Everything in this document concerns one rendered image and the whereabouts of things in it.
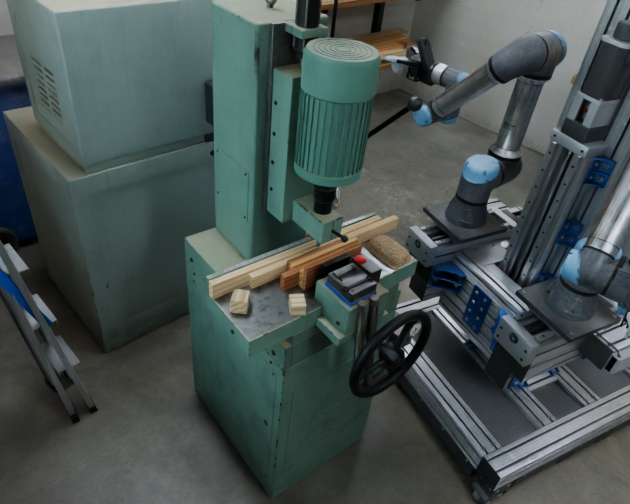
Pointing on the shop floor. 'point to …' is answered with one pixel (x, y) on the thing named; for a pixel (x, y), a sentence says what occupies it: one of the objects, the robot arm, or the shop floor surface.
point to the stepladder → (27, 307)
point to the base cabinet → (274, 398)
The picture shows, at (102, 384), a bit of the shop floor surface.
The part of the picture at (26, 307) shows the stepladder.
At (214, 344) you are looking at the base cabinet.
